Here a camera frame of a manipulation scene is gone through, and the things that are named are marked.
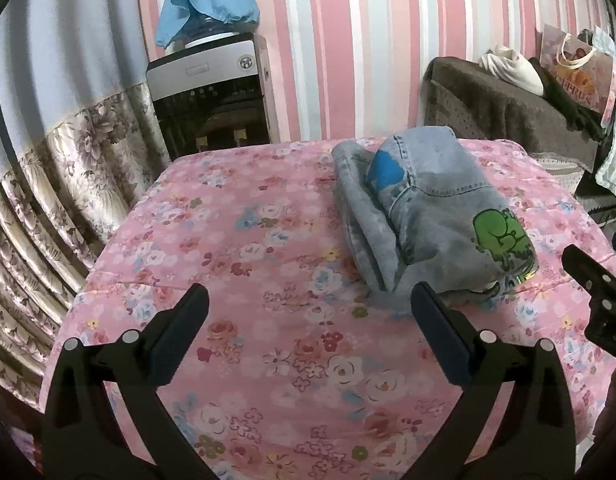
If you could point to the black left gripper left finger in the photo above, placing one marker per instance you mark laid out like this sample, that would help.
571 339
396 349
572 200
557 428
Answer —
81 438

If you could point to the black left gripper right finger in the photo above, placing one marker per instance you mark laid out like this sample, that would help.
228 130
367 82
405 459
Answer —
537 435

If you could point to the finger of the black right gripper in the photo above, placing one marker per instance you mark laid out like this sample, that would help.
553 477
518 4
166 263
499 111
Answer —
596 280

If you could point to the light blue denim garment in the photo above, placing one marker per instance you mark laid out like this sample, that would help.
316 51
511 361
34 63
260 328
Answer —
420 209

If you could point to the white patterned sofa cloth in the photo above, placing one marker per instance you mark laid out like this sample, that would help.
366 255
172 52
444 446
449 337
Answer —
577 181

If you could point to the black garment on sofa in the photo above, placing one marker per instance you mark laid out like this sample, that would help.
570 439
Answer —
577 117

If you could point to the pink gift bag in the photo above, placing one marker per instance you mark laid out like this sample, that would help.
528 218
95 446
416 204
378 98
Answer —
587 74

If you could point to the white folded cloth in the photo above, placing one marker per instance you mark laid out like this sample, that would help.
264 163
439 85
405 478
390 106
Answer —
511 66

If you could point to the floral beige curtain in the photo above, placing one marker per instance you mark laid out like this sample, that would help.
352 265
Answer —
61 200

